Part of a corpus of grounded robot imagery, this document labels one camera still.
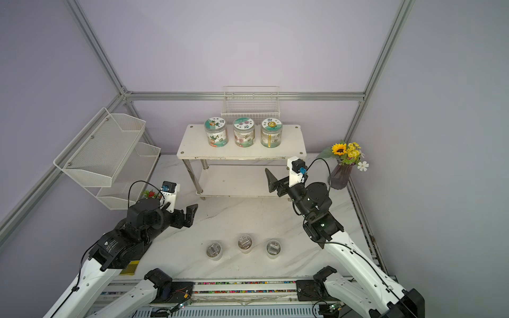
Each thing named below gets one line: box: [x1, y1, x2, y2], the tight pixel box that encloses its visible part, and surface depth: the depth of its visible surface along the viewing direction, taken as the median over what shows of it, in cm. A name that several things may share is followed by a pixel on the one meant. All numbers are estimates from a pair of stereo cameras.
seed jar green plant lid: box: [204, 116, 228, 148], surface depth 73 cm
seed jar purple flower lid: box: [233, 116, 256, 148], surface depth 73 cm
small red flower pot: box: [141, 190, 163, 199], surface depth 86 cm
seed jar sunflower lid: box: [260, 117, 283, 149], surface depth 73 cm
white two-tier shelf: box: [176, 124, 307, 201], surface depth 78 cm
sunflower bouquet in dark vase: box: [316, 139, 370, 191], surface depth 91 cm
